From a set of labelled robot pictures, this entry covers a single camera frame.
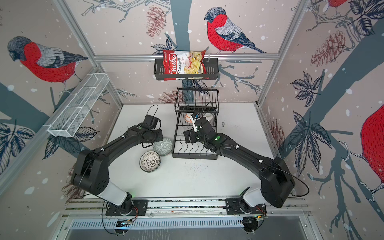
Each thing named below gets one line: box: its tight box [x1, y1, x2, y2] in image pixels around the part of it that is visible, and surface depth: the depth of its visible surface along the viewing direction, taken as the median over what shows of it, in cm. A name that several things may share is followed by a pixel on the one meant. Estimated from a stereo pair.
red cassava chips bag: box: [163, 50, 210, 81], surface depth 89 cm
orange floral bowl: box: [184, 112, 193, 123], surface depth 107 cm
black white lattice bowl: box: [139, 150, 161, 173], surface depth 86 cm
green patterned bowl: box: [153, 137, 173, 156], surface depth 94 cm
